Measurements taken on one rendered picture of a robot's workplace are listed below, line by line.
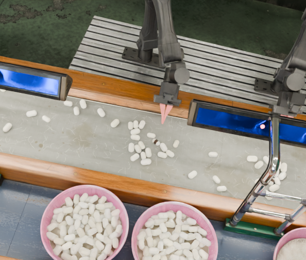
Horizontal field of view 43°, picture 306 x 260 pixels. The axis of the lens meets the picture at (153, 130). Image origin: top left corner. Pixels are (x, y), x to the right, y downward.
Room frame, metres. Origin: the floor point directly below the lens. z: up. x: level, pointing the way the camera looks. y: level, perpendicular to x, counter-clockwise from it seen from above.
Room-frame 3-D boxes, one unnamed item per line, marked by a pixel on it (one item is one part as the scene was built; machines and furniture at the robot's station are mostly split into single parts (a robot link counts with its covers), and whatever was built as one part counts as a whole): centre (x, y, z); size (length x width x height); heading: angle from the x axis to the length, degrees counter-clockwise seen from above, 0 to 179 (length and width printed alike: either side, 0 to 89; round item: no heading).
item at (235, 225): (0.61, -0.40, 0.90); 0.20 x 0.19 x 0.45; 89
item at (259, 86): (1.20, -0.50, 0.71); 0.20 x 0.07 x 0.08; 86
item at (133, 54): (1.25, 0.09, 0.71); 0.20 x 0.07 x 0.08; 86
